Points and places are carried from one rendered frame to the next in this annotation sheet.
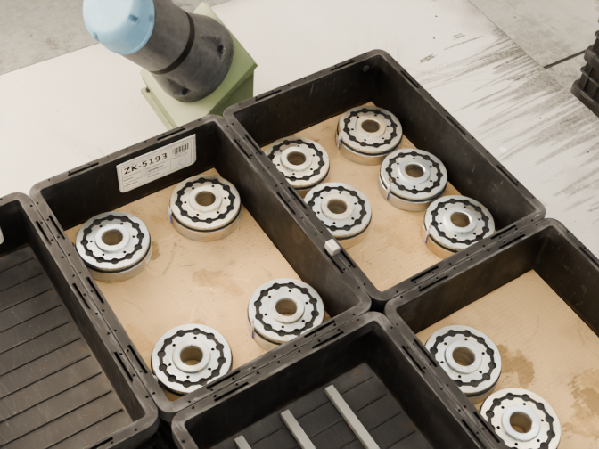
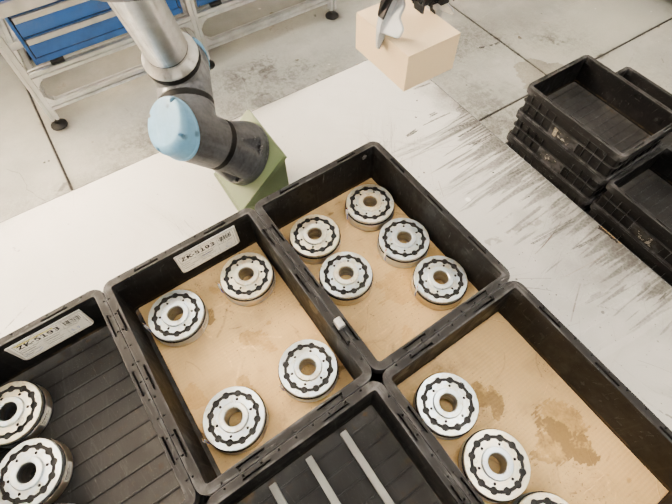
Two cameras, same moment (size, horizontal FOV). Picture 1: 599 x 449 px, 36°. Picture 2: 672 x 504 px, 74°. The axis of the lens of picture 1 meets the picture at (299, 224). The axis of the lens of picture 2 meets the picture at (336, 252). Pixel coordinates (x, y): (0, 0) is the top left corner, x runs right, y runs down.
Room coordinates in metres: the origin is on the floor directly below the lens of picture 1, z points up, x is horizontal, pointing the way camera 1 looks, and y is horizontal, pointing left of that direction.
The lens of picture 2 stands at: (0.47, -0.06, 1.62)
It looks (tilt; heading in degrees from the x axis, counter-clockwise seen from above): 60 degrees down; 4
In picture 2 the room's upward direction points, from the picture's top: 2 degrees counter-clockwise
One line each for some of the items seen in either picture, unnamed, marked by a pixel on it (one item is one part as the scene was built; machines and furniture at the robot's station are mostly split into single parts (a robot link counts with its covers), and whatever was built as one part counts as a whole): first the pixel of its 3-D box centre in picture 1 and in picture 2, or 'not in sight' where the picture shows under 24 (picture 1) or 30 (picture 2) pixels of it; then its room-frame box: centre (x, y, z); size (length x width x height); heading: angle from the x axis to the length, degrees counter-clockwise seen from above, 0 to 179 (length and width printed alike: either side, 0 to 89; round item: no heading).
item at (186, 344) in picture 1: (191, 355); (233, 417); (0.60, 0.12, 0.86); 0.05 x 0.05 x 0.01
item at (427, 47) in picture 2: not in sight; (405, 40); (1.26, -0.15, 1.08); 0.16 x 0.12 x 0.07; 36
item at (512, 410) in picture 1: (521, 422); (497, 463); (0.55, -0.30, 0.86); 0.05 x 0.05 x 0.01
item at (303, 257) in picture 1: (195, 273); (237, 340); (0.72, 0.13, 0.87); 0.40 x 0.30 x 0.11; 38
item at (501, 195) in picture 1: (373, 189); (373, 255); (0.91, -0.10, 0.87); 0.40 x 0.30 x 0.11; 38
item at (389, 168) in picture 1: (414, 173); (404, 238); (0.95, -0.16, 0.86); 0.10 x 0.10 x 0.01
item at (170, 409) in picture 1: (194, 249); (231, 330); (0.72, 0.13, 0.92); 0.40 x 0.30 x 0.02; 38
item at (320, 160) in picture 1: (296, 161); (314, 235); (0.95, 0.01, 0.86); 0.10 x 0.10 x 0.01
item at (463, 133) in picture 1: (379, 166); (375, 241); (0.91, -0.10, 0.92); 0.40 x 0.30 x 0.02; 38
